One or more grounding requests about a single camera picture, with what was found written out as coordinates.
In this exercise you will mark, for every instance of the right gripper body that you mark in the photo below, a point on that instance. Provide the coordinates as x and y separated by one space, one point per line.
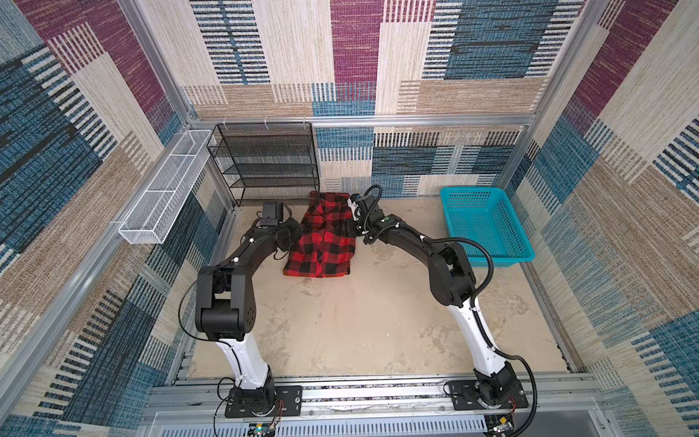
358 227

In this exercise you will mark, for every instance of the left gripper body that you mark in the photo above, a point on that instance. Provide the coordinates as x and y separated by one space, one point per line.
290 232

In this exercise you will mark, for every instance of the aluminium mounting rail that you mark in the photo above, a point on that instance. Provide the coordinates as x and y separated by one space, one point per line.
388 405

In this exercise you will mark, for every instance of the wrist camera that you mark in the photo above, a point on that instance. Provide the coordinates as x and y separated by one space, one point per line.
272 213
361 205

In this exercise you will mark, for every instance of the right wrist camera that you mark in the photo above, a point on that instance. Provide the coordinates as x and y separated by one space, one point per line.
361 205

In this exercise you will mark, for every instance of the teal plastic basket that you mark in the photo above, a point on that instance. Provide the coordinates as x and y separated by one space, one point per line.
486 216

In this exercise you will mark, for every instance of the black wire shelf rack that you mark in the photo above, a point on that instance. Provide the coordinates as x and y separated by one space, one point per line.
266 161

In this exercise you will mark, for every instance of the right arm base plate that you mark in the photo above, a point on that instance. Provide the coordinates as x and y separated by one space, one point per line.
472 395

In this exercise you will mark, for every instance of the white wire mesh tray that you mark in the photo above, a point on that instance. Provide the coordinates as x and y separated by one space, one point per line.
152 218

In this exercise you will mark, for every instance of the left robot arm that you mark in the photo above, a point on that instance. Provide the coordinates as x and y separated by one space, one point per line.
226 311

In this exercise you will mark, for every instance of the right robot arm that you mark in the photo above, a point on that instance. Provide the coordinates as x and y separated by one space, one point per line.
453 284

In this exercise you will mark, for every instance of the red black plaid shirt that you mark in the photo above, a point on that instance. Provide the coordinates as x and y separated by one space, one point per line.
325 248

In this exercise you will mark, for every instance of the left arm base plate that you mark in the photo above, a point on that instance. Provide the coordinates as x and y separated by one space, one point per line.
264 402

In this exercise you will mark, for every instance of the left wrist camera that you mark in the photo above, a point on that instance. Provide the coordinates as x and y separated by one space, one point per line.
272 213

